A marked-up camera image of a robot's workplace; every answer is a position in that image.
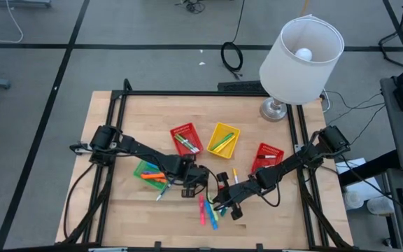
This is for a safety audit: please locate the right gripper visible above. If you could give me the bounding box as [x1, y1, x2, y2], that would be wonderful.
[212, 171, 262, 221]

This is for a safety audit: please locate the light green highlighter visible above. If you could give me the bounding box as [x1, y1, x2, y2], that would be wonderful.
[207, 195, 220, 222]

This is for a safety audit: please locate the pink highlighter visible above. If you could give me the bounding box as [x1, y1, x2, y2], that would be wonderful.
[198, 194, 206, 226]

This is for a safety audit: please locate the blue whiteboard marker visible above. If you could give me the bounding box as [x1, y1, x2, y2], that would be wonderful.
[155, 179, 175, 202]

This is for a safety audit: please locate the yellow highlighter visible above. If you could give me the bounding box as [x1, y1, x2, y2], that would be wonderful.
[213, 135, 236, 153]

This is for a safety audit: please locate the red plastic basket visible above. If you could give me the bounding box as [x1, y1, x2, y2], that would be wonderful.
[169, 122, 204, 158]
[250, 142, 285, 174]

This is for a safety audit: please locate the yellow plastic basket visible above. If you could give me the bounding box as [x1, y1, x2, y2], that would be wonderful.
[206, 122, 241, 160]

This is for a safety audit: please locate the green plastic basket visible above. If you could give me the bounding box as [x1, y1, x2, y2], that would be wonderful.
[133, 160, 170, 192]

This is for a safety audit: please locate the black power strip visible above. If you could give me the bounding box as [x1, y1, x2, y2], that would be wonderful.
[217, 80, 268, 94]

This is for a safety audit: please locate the white cup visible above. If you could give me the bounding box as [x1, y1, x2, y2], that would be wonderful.
[342, 190, 364, 210]

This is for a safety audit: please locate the table lamp white shade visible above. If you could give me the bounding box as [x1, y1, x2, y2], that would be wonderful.
[258, 13, 345, 123]

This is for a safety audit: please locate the black bar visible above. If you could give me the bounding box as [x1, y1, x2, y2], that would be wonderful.
[337, 149, 400, 187]

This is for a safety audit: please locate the white roll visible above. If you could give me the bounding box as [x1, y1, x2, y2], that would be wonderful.
[366, 195, 395, 216]

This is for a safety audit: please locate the white light bulb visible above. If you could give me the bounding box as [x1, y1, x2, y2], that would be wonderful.
[294, 47, 313, 62]

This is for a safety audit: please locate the grey stand base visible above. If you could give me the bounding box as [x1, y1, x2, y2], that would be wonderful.
[0, 0, 52, 8]

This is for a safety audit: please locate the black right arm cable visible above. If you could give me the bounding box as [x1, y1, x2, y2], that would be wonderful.
[257, 180, 281, 208]

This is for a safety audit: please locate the coiled black floor cable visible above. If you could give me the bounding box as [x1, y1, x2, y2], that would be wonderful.
[220, 0, 247, 81]

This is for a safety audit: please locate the black cable beside frame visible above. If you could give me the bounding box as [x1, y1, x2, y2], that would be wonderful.
[63, 155, 97, 244]

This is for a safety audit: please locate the black cable bundle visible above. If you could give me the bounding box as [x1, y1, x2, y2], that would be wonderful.
[173, 0, 206, 15]

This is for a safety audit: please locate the white floor cable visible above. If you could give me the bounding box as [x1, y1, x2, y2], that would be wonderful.
[0, 0, 24, 45]

